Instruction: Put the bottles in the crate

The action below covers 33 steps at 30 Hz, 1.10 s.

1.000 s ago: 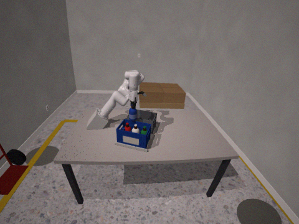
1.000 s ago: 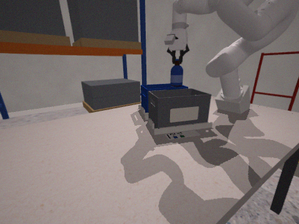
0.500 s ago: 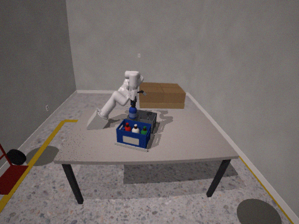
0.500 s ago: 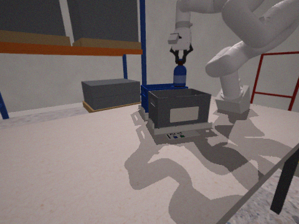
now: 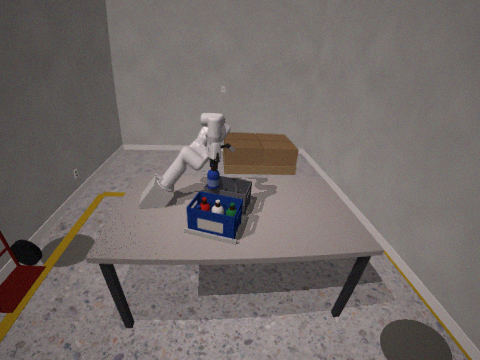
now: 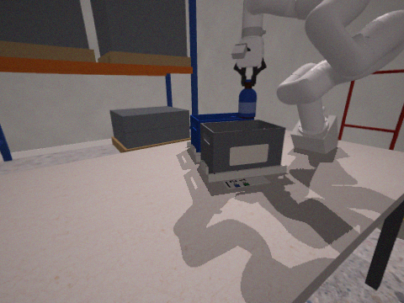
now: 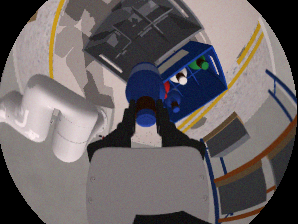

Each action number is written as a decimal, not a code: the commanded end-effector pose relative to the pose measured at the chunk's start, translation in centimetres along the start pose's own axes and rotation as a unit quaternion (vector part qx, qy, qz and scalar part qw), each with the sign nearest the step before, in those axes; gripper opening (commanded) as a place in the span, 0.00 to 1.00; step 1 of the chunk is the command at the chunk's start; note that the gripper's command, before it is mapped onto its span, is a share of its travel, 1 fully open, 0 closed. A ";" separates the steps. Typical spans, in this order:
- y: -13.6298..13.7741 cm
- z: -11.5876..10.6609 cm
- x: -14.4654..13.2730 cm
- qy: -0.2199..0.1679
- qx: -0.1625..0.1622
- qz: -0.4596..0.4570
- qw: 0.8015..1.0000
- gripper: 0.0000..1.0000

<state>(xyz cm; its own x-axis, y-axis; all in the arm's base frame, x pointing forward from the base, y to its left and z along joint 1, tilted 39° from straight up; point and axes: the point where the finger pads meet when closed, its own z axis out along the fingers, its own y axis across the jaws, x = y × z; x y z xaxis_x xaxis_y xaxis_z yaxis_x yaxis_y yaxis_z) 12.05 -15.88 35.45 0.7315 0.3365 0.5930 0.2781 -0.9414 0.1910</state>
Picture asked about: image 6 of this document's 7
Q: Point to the white paper pick list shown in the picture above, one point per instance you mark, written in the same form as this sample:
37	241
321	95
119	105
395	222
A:
245	182

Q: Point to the blue crate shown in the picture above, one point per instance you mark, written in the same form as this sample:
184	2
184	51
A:
196	119

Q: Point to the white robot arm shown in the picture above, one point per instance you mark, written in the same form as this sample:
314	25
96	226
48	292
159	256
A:
345	56

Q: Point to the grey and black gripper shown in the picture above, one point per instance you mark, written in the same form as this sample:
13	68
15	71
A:
253	59

